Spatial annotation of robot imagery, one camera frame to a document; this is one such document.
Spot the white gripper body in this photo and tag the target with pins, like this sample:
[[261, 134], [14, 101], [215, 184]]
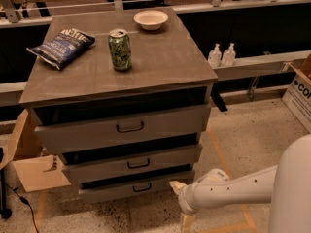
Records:
[[185, 195]]

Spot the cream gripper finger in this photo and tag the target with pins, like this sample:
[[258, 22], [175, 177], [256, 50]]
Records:
[[187, 222], [177, 186]]

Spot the grey bottom drawer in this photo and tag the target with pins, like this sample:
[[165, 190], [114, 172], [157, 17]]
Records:
[[133, 185]]

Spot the grey drawer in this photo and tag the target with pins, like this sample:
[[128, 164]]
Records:
[[132, 164], [133, 185], [120, 130]]

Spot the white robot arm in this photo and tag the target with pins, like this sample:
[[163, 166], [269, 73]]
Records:
[[286, 187]]

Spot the grey middle drawer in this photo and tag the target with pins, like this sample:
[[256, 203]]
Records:
[[132, 164]]

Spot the grey drawer cabinet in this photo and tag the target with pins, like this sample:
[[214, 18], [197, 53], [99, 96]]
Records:
[[168, 71]]

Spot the grey top drawer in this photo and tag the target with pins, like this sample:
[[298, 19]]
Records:
[[120, 130]]

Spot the left clear sanitizer bottle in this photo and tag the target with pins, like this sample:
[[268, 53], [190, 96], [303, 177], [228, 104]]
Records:
[[215, 55]]

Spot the clear sanitizer bottle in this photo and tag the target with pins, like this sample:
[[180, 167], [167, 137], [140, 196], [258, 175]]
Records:
[[229, 56], [215, 55]]

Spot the right clear sanitizer bottle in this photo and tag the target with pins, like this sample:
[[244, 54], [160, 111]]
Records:
[[229, 56]]

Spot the white printed cardboard box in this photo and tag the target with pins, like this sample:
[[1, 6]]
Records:
[[298, 95]]

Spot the green soda can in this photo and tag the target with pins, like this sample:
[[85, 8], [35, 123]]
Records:
[[120, 49]]

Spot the brown cardboard box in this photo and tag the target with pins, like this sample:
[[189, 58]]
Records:
[[36, 168]]

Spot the white bowl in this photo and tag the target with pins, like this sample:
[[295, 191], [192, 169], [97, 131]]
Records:
[[151, 19]]

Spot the black stand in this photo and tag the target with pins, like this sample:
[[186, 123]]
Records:
[[5, 212]]

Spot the blue chip bag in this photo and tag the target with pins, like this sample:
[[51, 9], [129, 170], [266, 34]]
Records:
[[65, 47]]

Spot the grey metal railing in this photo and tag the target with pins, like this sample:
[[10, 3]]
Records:
[[10, 93]]

